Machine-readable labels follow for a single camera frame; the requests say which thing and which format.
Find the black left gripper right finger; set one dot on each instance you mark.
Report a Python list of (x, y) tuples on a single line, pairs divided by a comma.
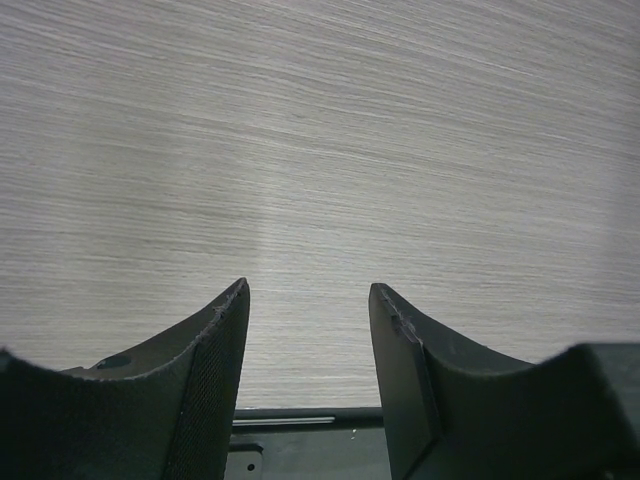
[(455, 409)]

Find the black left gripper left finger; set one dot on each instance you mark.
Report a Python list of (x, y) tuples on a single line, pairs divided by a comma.
[(162, 409)]

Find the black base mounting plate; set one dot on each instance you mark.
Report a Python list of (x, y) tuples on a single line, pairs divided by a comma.
[(308, 443)]

